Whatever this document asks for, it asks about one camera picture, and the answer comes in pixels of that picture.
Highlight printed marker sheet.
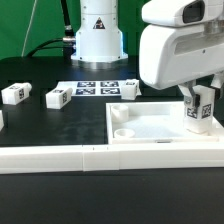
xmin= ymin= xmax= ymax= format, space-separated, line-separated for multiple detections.
xmin=57 ymin=80 xmax=125 ymax=96

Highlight white part at left edge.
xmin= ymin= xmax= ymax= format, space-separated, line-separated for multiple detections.
xmin=0 ymin=110 xmax=4 ymax=131

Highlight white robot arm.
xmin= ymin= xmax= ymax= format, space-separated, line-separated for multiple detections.
xmin=72 ymin=0 xmax=224 ymax=105

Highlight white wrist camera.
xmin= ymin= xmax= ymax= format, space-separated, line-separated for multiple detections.
xmin=141 ymin=0 xmax=209 ymax=27

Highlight black cables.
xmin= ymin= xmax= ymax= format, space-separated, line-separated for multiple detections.
xmin=26 ymin=0 xmax=78 ymax=59

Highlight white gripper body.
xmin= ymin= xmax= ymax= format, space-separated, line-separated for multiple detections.
xmin=139 ymin=25 xmax=224 ymax=90

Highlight white square tabletop panel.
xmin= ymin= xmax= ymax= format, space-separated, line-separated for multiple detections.
xmin=106 ymin=101 xmax=224 ymax=144

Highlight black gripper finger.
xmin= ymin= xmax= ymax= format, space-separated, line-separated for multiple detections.
xmin=211 ymin=72 xmax=224 ymax=89
xmin=178 ymin=80 xmax=200 ymax=108

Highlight white L-shaped obstacle fence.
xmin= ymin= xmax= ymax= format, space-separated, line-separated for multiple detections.
xmin=0 ymin=142 xmax=224 ymax=174

